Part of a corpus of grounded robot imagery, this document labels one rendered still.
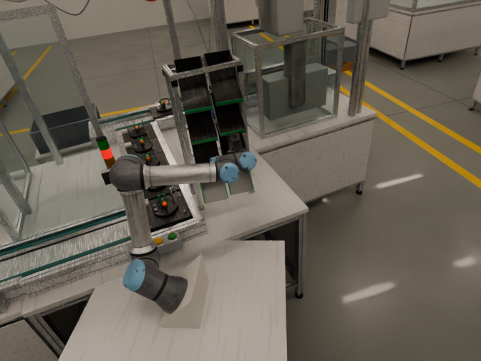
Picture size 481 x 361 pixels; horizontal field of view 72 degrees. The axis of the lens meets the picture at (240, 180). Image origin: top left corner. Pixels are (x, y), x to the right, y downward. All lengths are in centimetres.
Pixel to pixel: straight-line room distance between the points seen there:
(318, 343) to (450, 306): 95
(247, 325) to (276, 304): 15
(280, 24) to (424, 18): 438
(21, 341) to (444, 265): 275
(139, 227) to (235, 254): 52
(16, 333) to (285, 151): 197
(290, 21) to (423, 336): 220
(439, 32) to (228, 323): 613
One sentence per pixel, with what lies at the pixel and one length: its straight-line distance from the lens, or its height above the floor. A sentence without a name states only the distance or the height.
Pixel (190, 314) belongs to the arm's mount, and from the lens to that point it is 142.
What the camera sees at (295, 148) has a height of 76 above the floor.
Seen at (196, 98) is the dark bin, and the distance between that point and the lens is 160.
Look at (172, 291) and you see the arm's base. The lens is 141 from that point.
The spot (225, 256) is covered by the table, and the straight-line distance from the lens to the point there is 170.
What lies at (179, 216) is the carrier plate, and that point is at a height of 97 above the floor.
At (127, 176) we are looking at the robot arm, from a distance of 125.
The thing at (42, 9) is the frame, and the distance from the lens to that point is 161.
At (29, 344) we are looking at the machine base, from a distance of 210.
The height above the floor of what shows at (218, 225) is 86.
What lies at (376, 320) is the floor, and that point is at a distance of 256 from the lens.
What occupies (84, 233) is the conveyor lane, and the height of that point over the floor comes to 91.
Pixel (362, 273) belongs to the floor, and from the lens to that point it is 276.
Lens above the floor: 214
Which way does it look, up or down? 37 degrees down
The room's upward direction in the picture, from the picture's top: 7 degrees counter-clockwise
